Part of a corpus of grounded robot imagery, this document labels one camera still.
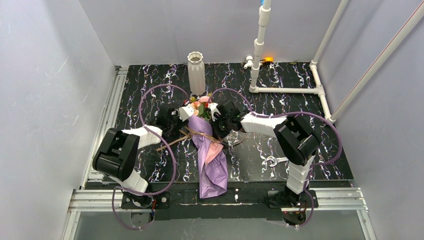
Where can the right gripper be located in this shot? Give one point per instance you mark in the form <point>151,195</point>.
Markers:
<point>218,117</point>

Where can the brown ribbon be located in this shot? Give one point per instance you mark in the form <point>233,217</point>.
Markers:
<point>188,136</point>

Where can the purple flower bouquet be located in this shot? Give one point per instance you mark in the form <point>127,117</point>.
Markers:
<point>211,160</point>

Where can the white ribbed vase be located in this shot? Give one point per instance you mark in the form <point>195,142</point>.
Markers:
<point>196,73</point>

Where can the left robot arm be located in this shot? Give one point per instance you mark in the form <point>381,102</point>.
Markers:
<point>118,150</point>

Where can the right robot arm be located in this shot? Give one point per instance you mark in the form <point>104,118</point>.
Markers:
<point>296,138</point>

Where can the silver wrench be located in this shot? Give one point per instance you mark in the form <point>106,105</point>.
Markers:
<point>274,161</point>

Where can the orange yellow small object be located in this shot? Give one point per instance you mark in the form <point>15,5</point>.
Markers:
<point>267,60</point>

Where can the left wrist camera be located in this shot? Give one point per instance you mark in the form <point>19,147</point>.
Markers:
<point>185,112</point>

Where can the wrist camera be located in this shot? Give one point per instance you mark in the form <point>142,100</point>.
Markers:
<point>214,112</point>
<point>185,112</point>

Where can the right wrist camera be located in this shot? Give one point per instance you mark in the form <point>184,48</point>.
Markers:
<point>214,112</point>

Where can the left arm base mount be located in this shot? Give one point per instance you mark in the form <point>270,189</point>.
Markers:
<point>160,201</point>

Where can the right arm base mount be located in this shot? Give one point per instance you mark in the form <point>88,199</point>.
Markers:
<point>294,206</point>

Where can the aluminium rail frame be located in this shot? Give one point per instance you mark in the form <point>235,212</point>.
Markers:
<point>241,212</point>

